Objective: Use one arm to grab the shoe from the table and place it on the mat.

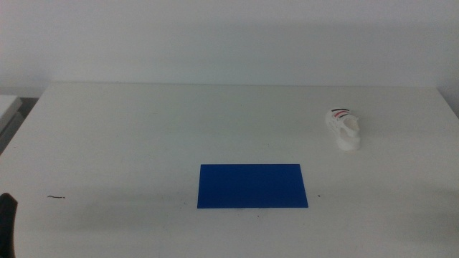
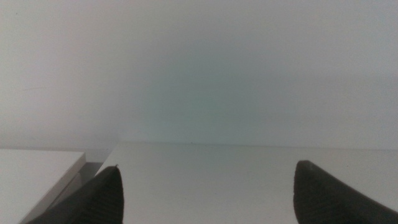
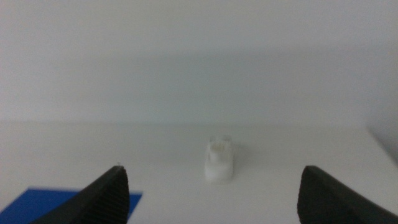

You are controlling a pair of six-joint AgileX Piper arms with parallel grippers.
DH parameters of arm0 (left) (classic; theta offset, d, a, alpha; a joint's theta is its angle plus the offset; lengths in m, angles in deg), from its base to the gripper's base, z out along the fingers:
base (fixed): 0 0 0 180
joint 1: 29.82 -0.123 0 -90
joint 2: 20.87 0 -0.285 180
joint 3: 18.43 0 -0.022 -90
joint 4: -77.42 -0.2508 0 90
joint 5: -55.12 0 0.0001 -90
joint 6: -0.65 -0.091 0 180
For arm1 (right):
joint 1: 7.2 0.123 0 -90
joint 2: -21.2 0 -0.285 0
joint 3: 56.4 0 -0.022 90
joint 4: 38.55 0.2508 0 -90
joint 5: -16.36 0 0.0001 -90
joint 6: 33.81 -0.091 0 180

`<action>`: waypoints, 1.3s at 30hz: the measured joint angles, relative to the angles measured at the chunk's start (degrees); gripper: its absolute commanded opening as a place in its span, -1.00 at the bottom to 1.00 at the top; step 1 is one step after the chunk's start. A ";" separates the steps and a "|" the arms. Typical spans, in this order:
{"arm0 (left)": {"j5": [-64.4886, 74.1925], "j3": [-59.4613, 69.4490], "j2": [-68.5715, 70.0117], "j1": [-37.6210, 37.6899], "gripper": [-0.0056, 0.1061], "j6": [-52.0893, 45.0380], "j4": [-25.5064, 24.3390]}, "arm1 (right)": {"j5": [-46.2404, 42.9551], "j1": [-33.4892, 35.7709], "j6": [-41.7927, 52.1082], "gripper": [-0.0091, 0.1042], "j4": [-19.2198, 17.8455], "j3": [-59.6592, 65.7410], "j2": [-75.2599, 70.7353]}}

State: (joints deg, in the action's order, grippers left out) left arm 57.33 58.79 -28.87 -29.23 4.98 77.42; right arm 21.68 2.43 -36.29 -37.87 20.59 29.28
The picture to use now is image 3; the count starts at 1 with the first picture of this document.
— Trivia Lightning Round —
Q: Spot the blue mat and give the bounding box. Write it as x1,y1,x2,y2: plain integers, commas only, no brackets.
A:
0,187,144,224

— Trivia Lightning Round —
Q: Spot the white toy shoe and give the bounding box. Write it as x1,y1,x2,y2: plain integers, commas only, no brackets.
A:
204,135,234,184

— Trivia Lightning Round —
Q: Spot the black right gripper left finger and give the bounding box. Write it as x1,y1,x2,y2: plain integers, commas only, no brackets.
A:
29,165,131,224

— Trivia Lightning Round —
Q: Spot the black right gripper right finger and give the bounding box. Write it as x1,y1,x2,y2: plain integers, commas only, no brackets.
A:
297,165,398,224

